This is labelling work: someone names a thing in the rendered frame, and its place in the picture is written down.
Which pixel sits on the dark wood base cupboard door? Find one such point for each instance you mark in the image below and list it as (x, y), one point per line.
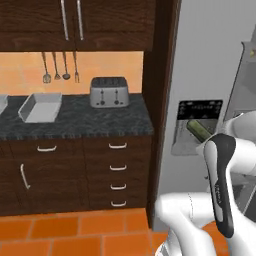
(56, 186)

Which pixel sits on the dark wood tall side panel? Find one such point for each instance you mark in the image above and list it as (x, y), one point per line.
(160, 100)

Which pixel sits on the hanging metal fork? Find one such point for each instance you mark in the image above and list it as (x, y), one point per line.
(76, 76)

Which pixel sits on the dark wood wall cupboard door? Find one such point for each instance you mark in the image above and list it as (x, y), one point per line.
(116, 23)
(30, 23)

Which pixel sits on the hanging metal spatula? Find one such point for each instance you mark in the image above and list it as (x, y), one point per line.
(57, 76)

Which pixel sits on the green cucumber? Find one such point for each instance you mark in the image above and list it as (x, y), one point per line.
(197, 129)

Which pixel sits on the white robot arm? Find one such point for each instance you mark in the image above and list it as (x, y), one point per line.
(186, 213)

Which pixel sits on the wide dark wood drawer front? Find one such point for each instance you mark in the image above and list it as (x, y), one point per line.
(66, 149)

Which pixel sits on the hanging metal ladle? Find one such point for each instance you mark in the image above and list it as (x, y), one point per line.
(66, 76)

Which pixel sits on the silver four-slot toaster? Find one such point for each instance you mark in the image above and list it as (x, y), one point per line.
(109, 95)

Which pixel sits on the grey fridge door with dispenser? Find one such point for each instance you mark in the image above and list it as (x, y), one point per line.
(200, 66)

